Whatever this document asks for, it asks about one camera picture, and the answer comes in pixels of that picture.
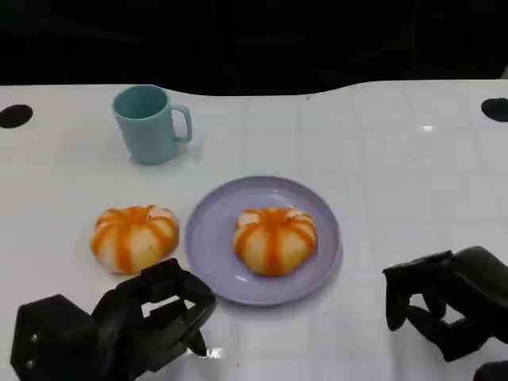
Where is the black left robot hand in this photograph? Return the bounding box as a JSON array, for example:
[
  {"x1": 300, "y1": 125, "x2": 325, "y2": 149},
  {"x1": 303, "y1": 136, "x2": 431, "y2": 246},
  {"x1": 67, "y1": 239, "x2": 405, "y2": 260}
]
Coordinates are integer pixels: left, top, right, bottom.
[{"x1": 90, "y1": 258, "x2": 217, "y2": 381}]

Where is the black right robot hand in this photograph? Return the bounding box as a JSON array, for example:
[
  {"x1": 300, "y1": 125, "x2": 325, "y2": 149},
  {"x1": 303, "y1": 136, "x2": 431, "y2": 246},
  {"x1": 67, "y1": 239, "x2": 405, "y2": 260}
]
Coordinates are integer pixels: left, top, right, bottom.
[{"x1": 383, "y1": 245, "x2": 508, "y2": 362}]

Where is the orange and white bread roll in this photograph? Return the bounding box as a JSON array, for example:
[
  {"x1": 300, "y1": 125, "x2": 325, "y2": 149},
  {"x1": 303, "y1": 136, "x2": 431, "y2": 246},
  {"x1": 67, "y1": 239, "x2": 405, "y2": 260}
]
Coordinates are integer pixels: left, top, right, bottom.
[
  {"x1": 233, "y1": 206, "x2": 319, "y2": 277},
  {"x1": 90, "y1": 204, "x2": 180, "y2": 275}
]

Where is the lilac plate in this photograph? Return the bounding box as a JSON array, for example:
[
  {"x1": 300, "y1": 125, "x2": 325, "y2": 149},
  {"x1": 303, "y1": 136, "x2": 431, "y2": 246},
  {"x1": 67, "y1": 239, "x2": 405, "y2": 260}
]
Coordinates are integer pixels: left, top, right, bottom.
[{"x1": 184, "y1": 175, "x2": 343, "y2": 306}]

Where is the pale green mug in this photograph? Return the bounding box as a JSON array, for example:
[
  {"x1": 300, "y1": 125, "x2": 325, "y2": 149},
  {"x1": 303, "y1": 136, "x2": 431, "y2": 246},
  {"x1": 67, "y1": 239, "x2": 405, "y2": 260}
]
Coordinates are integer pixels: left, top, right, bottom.
[{"x1": 111, "y1": 83, "x2": 194, "y2": 166}]

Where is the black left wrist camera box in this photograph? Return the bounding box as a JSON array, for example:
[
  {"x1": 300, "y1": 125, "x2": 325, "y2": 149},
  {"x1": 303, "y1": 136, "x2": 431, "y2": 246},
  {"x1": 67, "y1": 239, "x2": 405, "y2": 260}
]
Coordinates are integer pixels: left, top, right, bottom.
[{"x1": 10, "y1": 294, "x2": 97, "y2": 381}]

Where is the black table cable hole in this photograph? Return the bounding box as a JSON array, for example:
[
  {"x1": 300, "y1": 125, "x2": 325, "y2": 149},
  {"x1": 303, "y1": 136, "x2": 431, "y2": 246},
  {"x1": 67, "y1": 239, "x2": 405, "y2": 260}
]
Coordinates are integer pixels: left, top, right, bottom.
[
  {"x1": 480, "y1": 97, "x2": 508, "y2": 123},
  {"x1": 0, "y1": 104, "x2": 34, "y2": 129}
]

